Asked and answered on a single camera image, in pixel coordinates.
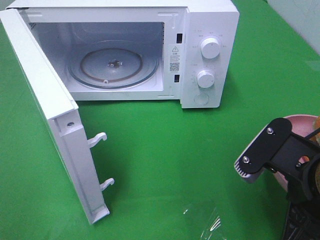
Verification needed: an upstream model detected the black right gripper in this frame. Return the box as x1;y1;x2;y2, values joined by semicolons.
286;154;320;203

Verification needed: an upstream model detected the pink round plate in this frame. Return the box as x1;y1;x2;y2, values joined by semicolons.
273;114;320;192

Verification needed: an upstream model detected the white microwave door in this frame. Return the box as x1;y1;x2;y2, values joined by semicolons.
0;9;115;224

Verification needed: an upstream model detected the toy burger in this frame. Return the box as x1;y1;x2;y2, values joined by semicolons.
302;115;320;146

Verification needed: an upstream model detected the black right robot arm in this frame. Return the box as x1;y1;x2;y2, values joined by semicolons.
282;154;320;240

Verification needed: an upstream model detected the lower white microwave knob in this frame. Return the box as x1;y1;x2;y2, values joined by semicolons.
196;70;215;89

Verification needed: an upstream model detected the white microwave knob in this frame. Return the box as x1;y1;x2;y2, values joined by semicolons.
200;36;222;59
196;70;215;89

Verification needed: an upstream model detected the upper white microwave knob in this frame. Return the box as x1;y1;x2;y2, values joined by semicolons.
200;36;222;59

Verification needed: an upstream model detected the white microwave oven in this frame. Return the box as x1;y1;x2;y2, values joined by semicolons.
0;0;240;109

